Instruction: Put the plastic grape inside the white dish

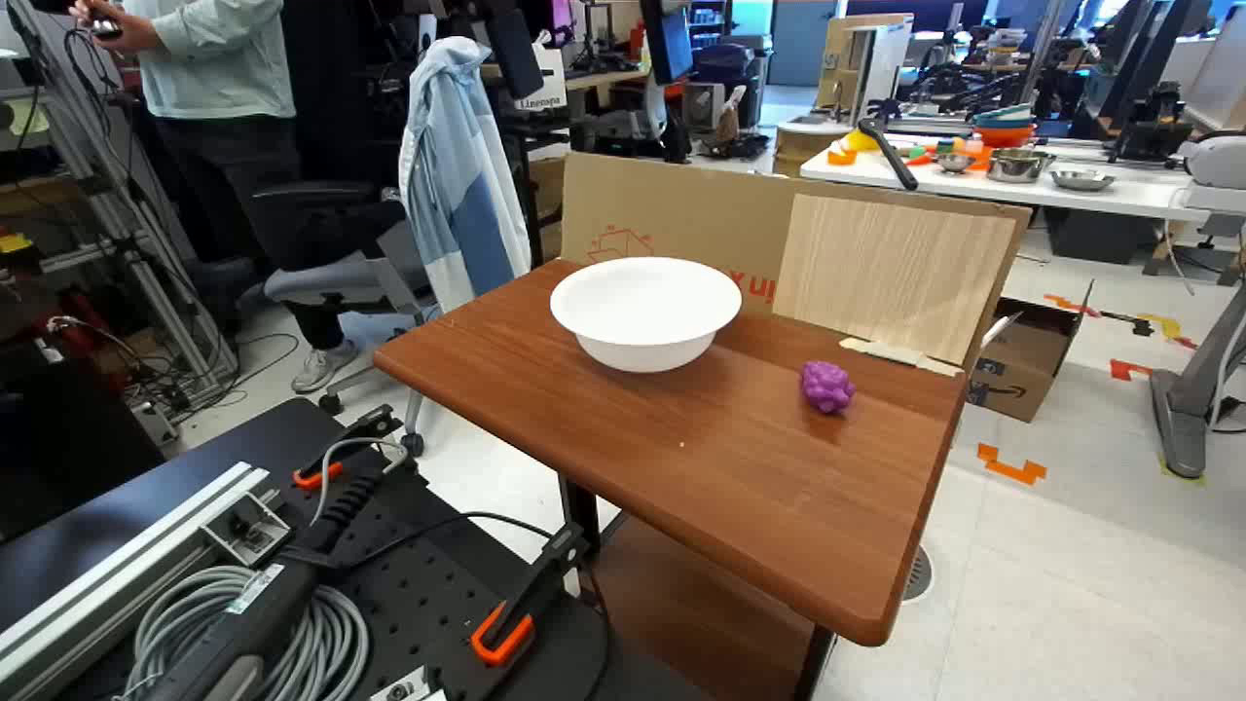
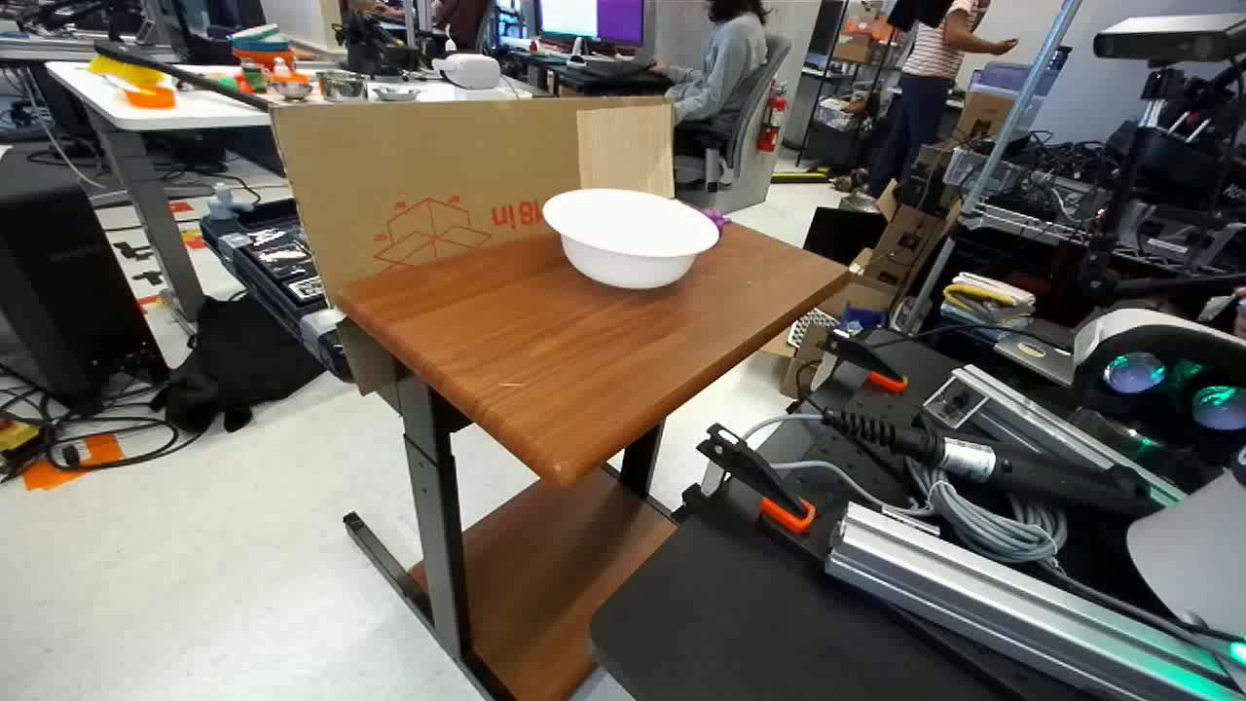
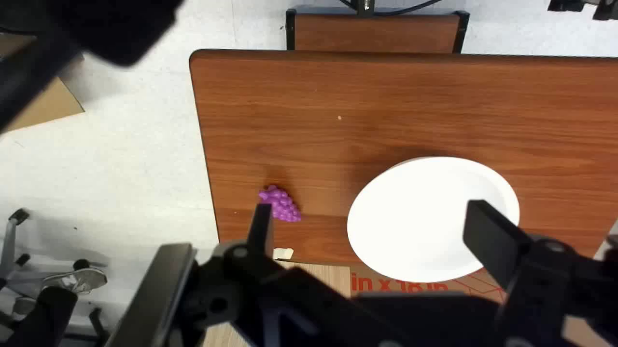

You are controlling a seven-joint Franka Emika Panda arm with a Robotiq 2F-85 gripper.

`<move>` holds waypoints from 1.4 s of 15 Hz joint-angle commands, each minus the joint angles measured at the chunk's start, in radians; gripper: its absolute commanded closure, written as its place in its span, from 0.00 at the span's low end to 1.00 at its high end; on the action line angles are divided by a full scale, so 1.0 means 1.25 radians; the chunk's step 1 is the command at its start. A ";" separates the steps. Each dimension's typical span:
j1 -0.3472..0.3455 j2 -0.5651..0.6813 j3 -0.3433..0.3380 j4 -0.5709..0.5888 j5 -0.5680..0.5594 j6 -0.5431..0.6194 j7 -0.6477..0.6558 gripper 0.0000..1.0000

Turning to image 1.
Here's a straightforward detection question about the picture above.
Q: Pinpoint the purple plastic grape bunch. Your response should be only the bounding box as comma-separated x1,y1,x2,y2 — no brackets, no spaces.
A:
793,358,856,420

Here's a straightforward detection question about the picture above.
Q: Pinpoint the white plastic bowl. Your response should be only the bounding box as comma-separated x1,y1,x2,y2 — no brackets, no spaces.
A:
545,253,746,376

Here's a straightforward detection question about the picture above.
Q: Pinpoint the large brown cardboard sheet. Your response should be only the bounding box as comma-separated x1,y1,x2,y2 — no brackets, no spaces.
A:
557,149,799,317

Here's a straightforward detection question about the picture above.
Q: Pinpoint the blue and white coat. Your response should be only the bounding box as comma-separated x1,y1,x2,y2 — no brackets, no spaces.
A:
392,36,536,320

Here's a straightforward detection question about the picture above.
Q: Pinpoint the light plywood board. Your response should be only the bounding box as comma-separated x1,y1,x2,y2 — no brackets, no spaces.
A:
769,179,1030,383

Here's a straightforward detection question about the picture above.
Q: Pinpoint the yellow plastic object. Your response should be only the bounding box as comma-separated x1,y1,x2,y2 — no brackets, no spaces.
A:
825,130,885,170

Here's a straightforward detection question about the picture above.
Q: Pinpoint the large black orange clamp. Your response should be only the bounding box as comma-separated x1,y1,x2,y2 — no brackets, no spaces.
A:
466,522,586,675

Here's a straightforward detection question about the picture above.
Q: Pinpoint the small black orange clamp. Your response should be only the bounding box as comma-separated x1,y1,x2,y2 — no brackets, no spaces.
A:
289,402,409,498

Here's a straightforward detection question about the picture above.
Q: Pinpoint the black office chair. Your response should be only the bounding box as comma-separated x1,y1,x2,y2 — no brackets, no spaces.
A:
249,176,435,397

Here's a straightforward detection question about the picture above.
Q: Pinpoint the small open cardboard box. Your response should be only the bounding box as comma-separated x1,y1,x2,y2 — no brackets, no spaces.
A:
965,279,1099,423

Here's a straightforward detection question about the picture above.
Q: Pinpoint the deep metal bowl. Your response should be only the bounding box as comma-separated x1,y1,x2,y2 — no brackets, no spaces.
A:
985,149,1046,188

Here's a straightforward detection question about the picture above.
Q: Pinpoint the orange bowl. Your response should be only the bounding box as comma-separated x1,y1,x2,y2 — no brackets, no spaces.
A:
973,110,1042,152

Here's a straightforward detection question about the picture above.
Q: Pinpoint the shallow metal bowl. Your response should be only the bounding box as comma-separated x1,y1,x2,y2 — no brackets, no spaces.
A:
1046,159,1119,195

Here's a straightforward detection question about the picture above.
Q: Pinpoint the person in light shirt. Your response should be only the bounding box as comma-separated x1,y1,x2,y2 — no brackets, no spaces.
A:
71,0,380,397

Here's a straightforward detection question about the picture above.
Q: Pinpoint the white background table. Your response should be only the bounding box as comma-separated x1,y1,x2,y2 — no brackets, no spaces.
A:
799,130,1200,226

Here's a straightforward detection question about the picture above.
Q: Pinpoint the grey stand base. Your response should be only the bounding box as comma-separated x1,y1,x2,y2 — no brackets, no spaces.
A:
1145,275,1246,483

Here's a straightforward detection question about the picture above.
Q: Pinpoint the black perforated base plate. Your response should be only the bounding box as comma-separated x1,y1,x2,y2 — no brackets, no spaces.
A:
0,397,615,701

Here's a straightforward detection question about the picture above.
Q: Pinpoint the black corrugated hose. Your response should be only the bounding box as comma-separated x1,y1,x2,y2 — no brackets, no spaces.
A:
143,455,392,701

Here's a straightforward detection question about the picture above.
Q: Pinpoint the black tool handle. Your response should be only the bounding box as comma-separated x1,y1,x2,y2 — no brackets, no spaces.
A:
851,115,924,195

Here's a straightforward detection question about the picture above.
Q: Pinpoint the grey coiled cable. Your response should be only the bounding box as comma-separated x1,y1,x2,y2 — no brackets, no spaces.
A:
119,562,375,701

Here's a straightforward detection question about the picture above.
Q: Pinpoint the aluminium frame stand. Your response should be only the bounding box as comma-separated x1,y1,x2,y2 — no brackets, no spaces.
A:
5,0,245,407

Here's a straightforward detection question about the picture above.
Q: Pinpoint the aluminium profile rail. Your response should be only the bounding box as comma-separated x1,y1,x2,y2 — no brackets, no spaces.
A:
0,459,278,684

